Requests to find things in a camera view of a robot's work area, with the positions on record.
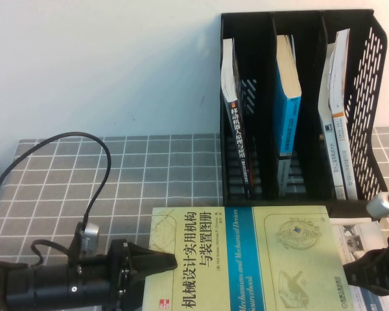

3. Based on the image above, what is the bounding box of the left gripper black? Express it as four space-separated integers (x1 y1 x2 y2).
107 238 178 311

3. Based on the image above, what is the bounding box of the yellow-green mechanical devices book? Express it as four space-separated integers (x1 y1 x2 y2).
141 205 359 311

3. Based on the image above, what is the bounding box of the white car suspension book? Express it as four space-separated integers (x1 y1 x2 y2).
329 223 388 311

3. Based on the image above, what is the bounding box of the black robotics book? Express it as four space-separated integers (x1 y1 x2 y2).
220 38 255 199

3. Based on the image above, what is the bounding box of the black plastic book stand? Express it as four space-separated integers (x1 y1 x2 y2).
220 8 389 224

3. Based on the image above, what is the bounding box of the white thin book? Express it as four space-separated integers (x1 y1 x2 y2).
317 43 338 200

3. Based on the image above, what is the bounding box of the blue paperback book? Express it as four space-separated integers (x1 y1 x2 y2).
275 34 303 198

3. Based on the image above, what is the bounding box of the white book with orange band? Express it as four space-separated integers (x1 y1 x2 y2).
327 28 360 200

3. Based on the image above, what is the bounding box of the grey checked tablecloth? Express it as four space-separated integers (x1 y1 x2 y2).
0 126 389 311

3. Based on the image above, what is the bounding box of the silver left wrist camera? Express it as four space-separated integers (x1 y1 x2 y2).
68 221 102 260

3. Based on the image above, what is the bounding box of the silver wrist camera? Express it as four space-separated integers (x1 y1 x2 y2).
366 191 389 223
68 221 102 260

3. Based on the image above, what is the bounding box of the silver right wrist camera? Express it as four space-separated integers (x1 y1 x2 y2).
366 191 389 223

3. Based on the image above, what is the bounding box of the black camera cable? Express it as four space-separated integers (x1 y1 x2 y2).
0 131 113 227

